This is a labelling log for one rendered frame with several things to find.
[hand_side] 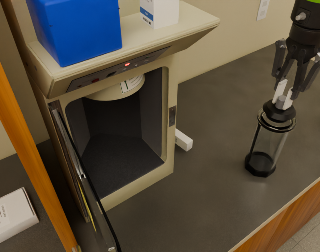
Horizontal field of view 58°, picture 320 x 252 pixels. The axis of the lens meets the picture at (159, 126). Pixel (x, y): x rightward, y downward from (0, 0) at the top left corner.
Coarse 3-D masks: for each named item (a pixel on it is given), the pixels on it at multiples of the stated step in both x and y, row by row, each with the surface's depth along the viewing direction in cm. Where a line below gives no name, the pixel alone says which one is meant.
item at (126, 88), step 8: (128, 80) 67; (136, 80) 69; (144, 80) 72; (112, 88) 66; (120, 88) 66; (128, 88) 67; (136, 88) 69; (88, 96) 67; (96, 96) 66; (104, 96) 66; (112, 96) 66; (120, 96) 67
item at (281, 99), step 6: (282, 96) 81; (270, 102) 84; (276, 102) 82; (282, 102) 80; (264, 108) 83; (270, 108) 82; (276, 108) 82; (288, 108) 82; (294, 108) 82; (270, 114) 81; (276, 114) 80; (282, 114) 80; (288, 114) 80; (294, 114) 81; (276, 120) 81; (282, 120) 80
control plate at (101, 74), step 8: (168, 48) 54; (144, 56) 51; (152, 56) 54; (120, 64) 48; (96, 72) 46; (104, 72) 49; (120, 72) 56; (72, 80) 44; (80, 80) 47; (88, 80) 50; (72, 88) 50
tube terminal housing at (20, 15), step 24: (0, 0) 49; (24, 0) 43; (120, 0) 52; (24, 24) 45; (24, 48) 49; (144, 72) 65; (168, 72) 70; (72, 96) 57; (168, 96) 75; (48, 120) 62; (168, 120) 80; (168, 144) 87; (168, 168) 95; (72, 192) 83; (120, 192) 86
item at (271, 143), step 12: (264, 120) 84; (288, 120) 87; (264, 132) 86; (276, 132) 82; (288, 132) 85; (264, 144) 88; (276, 144) 87; (252, 156) 94; (264, 156) 91; (276, 156) 91; (264, 168) 94
